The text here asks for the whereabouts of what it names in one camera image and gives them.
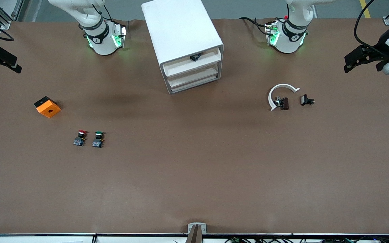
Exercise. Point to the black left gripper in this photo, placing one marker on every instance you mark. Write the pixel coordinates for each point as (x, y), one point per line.
(381, 43)

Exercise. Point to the red push button switch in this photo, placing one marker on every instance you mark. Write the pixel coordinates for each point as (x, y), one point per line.
(78, 141)

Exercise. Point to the white plastic drawer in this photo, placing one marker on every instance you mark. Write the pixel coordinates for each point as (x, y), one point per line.
(181, 70)
(184, 77)
(181, 64)
(187, 84)

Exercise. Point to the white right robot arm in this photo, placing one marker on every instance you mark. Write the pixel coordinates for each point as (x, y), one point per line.
(101, 40)

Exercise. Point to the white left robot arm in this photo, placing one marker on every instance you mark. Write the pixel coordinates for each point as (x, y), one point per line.
(290, 37)

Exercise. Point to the white drawer cabinet housing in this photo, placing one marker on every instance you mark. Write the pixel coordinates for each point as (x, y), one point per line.
(177, 30)

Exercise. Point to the orange box with black side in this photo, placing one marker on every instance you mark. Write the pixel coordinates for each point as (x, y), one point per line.
(49, 109)

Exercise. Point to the small black clip part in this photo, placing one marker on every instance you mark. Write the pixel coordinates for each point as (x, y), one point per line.
(305, 100)

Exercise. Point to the brown block with metal terminals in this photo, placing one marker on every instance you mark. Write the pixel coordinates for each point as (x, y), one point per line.
(285, 104)

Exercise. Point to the brown table covering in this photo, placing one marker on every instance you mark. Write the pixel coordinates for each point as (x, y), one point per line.
(194, 168)

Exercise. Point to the green push button switch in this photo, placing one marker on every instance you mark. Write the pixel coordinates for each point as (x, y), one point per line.
(97, 143)

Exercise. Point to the black table edge rail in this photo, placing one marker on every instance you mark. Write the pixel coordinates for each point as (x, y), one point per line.
(46, 234)

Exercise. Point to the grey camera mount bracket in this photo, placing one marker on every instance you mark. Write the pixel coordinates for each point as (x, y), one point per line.
(197, 227)

